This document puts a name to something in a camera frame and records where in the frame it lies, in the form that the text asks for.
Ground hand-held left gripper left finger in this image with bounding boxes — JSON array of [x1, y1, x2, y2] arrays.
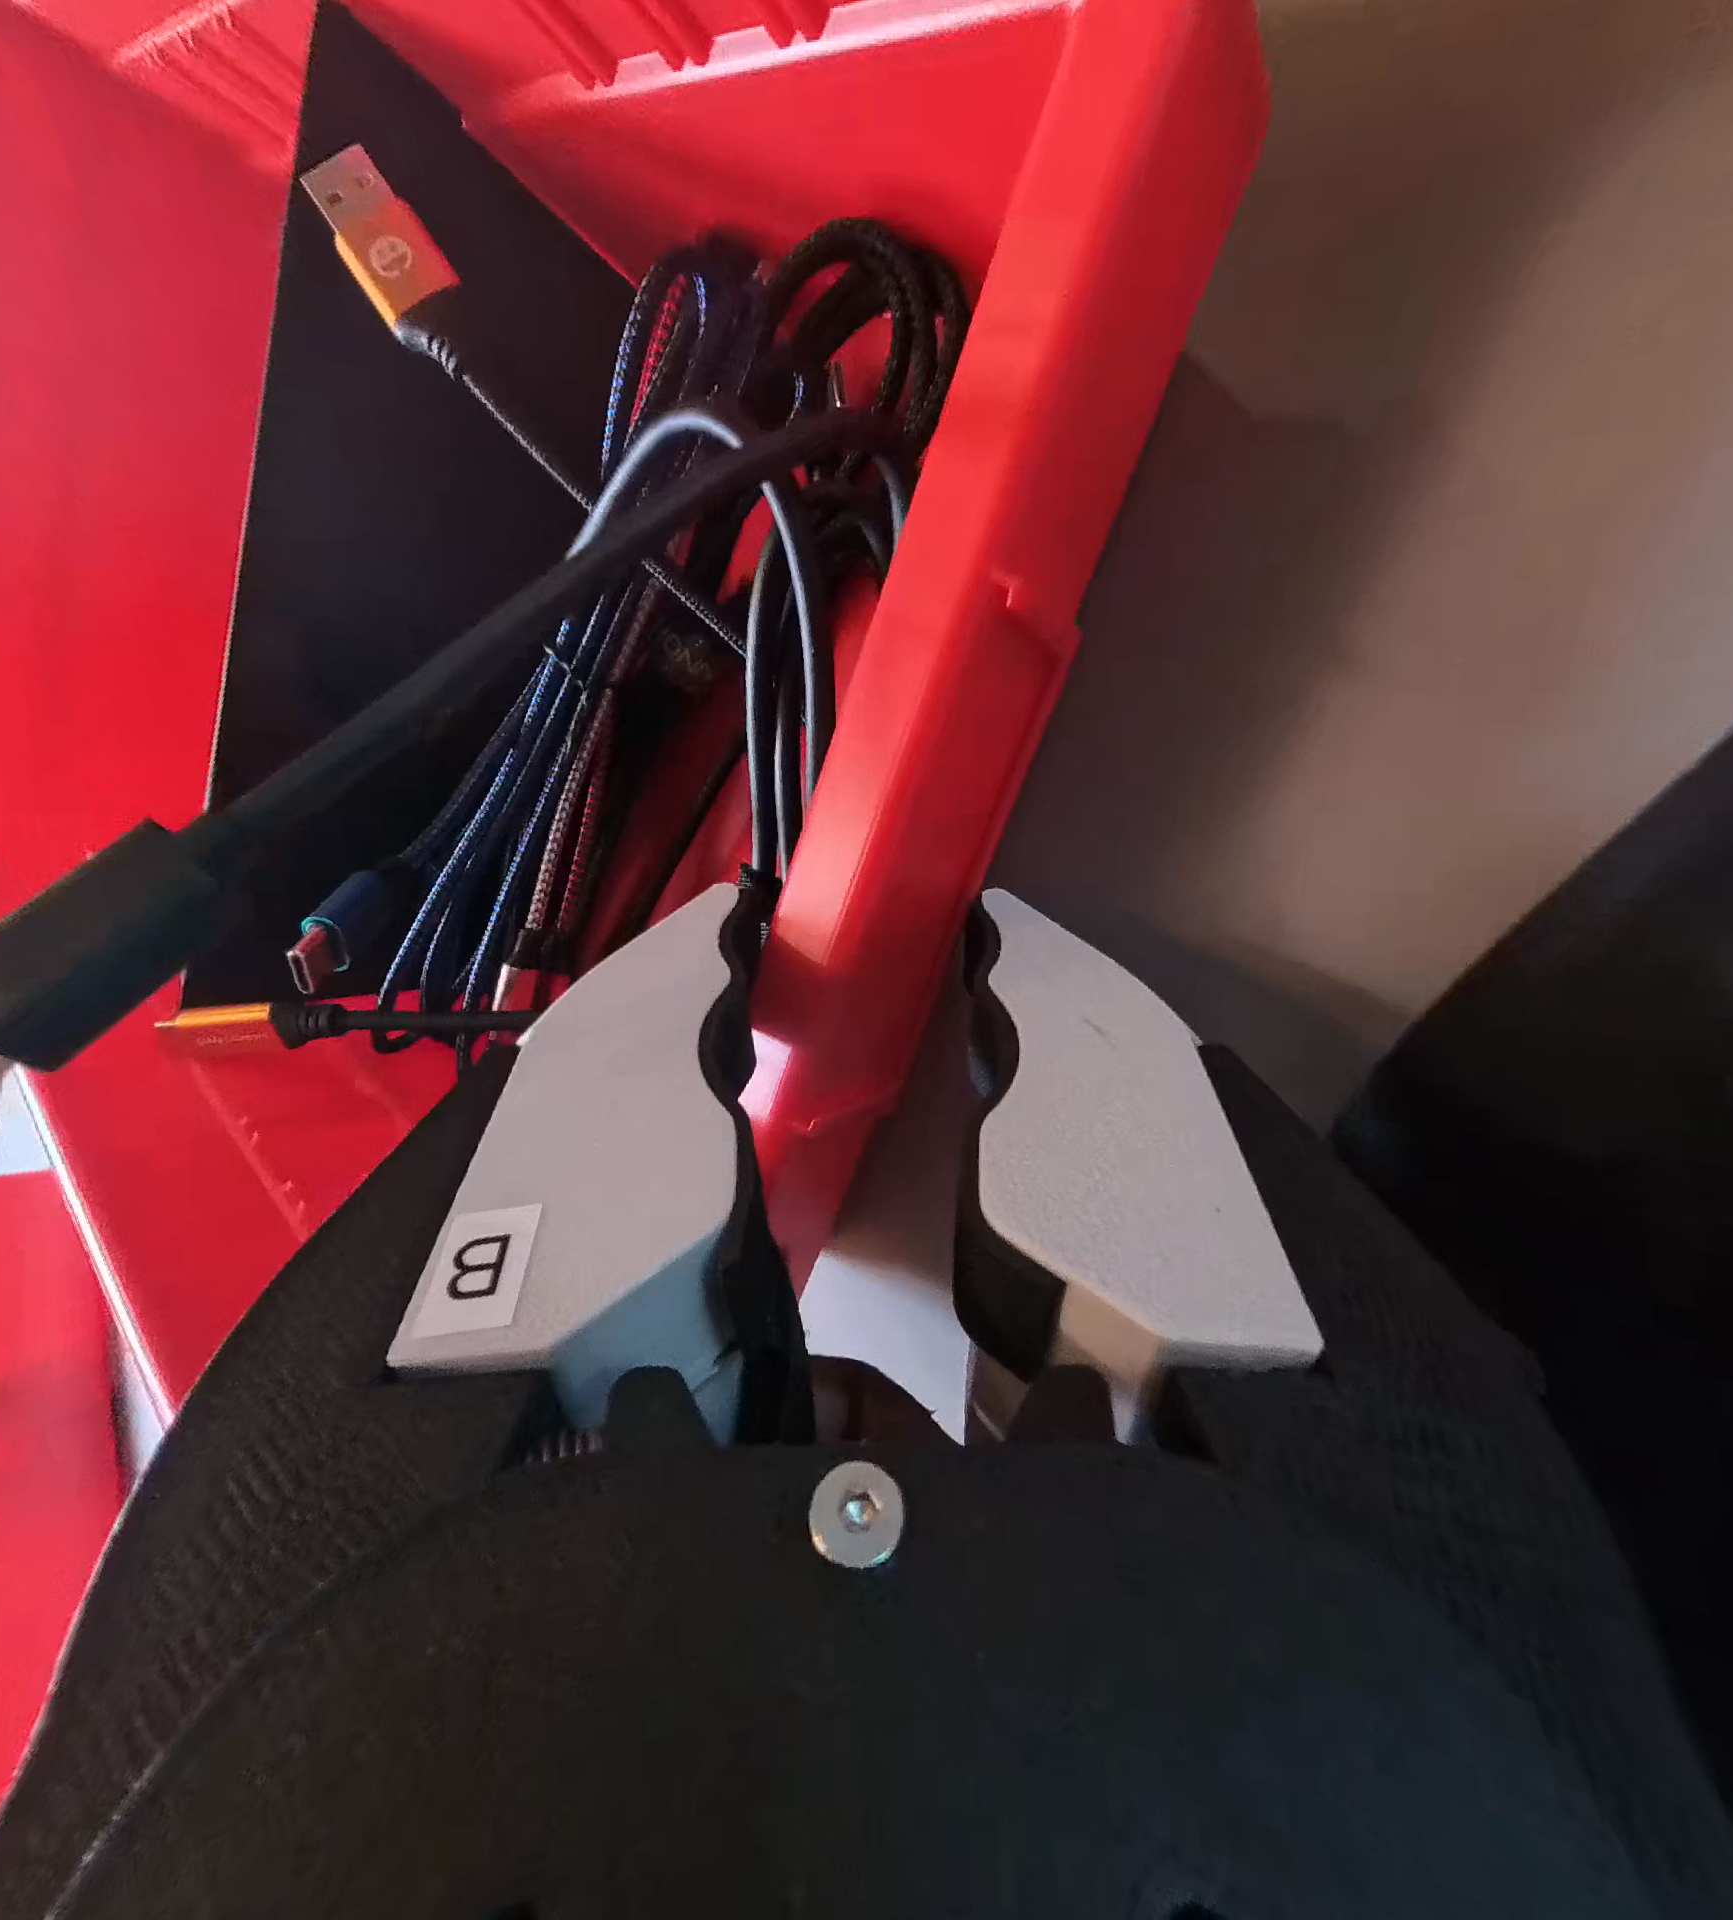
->
[[387, 883, 814, 1446]]

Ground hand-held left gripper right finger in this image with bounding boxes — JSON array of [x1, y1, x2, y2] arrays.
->
[[953, 889, 1327, 1450]]

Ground orange plug usb-c cable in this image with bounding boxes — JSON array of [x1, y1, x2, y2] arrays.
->
[[152, 143, 754, 1069]]

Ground black mesh pad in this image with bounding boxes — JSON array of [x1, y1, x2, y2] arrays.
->
[[1331, 644, 1733, 1920]]

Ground red grey braided cable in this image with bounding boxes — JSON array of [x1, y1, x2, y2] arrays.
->
[[498, 660, 628, 1022]]

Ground blue braided cable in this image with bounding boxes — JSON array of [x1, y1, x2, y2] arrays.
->
[[284, 246, 770, 1038]]

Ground thin dark cable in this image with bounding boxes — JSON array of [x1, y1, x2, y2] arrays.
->
[[738, 450, 912, 902]]

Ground black cable with metal plug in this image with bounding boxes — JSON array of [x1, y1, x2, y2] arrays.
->
[[0, 405, 883, 1129]]

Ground black braided cable coil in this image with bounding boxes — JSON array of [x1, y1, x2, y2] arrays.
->
[[746, 216, 977, 452]]

